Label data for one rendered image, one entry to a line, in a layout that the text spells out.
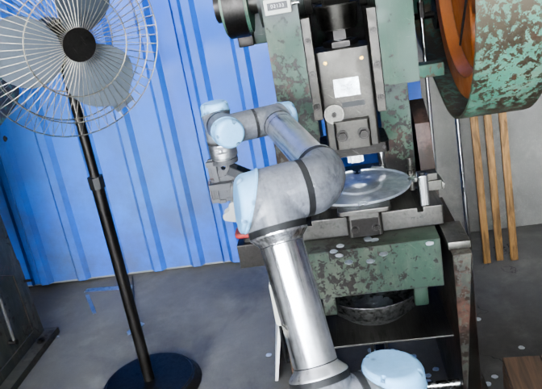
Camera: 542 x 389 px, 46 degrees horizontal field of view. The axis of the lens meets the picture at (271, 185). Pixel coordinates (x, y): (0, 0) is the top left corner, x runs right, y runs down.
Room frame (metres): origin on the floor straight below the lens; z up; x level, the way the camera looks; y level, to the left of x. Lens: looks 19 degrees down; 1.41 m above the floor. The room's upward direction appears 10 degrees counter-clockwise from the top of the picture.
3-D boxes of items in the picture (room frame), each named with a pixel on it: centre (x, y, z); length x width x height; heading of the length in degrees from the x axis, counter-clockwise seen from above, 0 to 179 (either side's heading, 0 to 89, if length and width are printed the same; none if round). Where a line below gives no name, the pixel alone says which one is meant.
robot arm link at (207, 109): (1.65, 0.11, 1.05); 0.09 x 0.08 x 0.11; 13
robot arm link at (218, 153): (1.65, 0.11, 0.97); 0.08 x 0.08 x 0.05
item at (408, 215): (1.84, -0.27, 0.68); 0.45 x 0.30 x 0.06; 83
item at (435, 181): (1.82, -0.43, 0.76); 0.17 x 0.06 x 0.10; 83
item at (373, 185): (1.71, -0.25, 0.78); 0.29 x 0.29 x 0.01
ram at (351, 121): (1.80, -0.26, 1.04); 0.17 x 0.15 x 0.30; 173
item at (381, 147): (1.84, -0.27, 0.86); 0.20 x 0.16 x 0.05; 83
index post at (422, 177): (1.69, -0.42, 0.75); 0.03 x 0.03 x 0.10; 83
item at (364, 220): (1.66, -0.24, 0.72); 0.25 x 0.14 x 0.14; 173
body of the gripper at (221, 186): (1.65, 0.12, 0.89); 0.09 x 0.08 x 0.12; 83
